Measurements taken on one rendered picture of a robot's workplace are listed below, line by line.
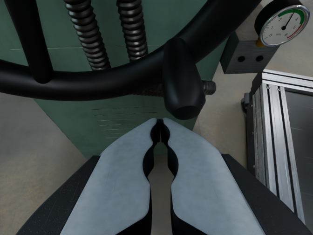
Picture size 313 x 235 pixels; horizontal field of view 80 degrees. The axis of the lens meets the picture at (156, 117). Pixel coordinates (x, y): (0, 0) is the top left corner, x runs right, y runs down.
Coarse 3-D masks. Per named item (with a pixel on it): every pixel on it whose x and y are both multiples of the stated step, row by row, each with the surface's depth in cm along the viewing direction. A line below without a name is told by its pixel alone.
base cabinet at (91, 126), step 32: (0, 0) 27; (96, 0) 28; (160, 0) 29; (192, 0) 29; (0, 32) 31; (64, 32) 32; (160, 32) 33; (64, 64) 37; (128, 96) 47; (64, 128) 59; (96, 128) 60; (128, 128) 62; (192, 128) 65
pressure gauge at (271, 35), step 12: (276, 0) 26; (288, 0) 25; (264, 12) 27; (276, 12) 25; (288, 12) 25; (300, 12) 25; (264, 24) 26; (276, 24) 26; (288, 24) 27; (300, 24) 27; (264, 36) 28; (276, 36) 28; (288, 36) 28
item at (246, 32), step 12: (252, 12) 36; (252, 24) 34; (240, 36) 32; (252, 36) 32; (228, 48) 36; (240, 48) 33; (252, 48) 33; (264, 48) 33; (276, 48) 34; (228, 60) 36; (240, 60) 35; (252, 60) 36; (264, 60) 36; (228, 72) 38; (240, 72) 38; (252, 72) 38
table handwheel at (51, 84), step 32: (32, 0) 11; (224, 0) 11; (256, 0) 11; (32, 32) 12; (192, 32) 13; (224, 32) 13; (0, 64) 15; (32, 64) 15; (128, 64) 17; (160, 64) 15; (32, 96) 17; (64, 96) 17; (96, 96) 17
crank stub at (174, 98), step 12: (168, 48) 13; (180, 48) 12; (168, 60) 12; (180, 60) 11; (192, 60) 12; (168, 72) 11; (180, 72) 11; (192, 72) 11; (168, 84) 11; (180, 84) 10; (192, 84) 10; (168, 96) 11; (180, 96) 10; (192, 96) 10; (204, 96) 11; (168, 108) 11; (180, 108) 10; (192, 108) 10
